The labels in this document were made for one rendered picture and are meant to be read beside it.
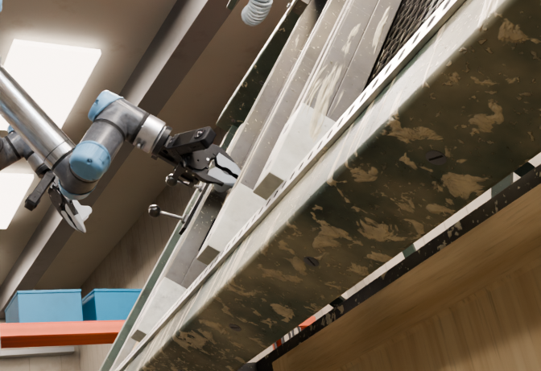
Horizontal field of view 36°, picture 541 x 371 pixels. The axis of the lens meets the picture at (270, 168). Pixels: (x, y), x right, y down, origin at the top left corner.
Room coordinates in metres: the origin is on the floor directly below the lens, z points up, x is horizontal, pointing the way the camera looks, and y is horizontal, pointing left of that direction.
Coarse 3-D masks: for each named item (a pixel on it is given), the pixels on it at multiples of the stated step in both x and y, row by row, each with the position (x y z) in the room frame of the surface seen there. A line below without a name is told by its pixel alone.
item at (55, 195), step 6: (42, 168) 2.00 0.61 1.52; (48, 168) 2.01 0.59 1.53; (36, 174) 2.03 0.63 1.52; (42, 174) 2.03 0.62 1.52; (54, 174) 2.03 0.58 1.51; (54, 180) 2.03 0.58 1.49; (54, 186) 2.01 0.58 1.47; (48, 192) 2.05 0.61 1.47; (54, 192) 2.03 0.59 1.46; (54, 198) 2.05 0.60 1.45; (60, 198) 2.02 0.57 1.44; (54, 204) 2.07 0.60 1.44; (60, 204) 2.05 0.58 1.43
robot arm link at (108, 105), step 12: (108, 96) 1.49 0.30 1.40; (96, 108) 1.49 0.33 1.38; (108, 108) 1.49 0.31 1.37; (120, 108) 1.50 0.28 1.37; (132, 108) 1.51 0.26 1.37; (108, 120) 1.56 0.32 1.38; (120, 120) 1.50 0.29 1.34; (132, 120) 1.51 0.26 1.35; (144, 120) 1.52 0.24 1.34; (132, 132) 1.52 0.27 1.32
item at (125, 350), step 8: (240, 128) 2.29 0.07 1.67; (232, 144) 2.27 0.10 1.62; (192, 216) 2.20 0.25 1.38; (184, 232) 2.19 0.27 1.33; (176, 248) 2.17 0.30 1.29; (168, 264) 2.16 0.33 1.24; (136, 320) 2.15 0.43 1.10; (128, 336) 2.12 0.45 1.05; (128, 344) 2.10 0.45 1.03; (120, 352) 2.10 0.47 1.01; (128, 352) 2.10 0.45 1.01; (120, 360) 2.09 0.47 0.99; (112, 368) 2.08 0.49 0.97
